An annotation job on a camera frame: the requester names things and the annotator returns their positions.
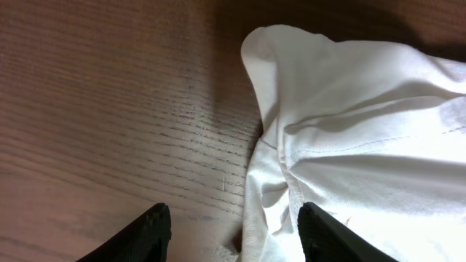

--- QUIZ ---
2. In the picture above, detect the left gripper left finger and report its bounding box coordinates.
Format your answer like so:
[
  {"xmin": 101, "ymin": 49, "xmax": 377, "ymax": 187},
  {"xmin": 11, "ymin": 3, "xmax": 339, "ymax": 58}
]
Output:
[{"xmin": 77, "ymin": 203, "xmax": 172, "ymax": 262}]

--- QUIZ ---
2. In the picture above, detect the white t-shirt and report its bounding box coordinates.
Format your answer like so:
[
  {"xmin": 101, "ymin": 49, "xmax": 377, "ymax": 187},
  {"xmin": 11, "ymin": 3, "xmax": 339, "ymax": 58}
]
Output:
[{"xmin": 240, "ymin": 25, "xmax": 465, "ymax": 261}]

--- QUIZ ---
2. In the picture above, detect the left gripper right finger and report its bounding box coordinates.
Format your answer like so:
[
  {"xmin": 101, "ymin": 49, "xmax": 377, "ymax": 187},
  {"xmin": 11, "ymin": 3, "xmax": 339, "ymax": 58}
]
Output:
[{"xmin": 298, "ymin": 202, "xmax": 396, "ymax": 262}]

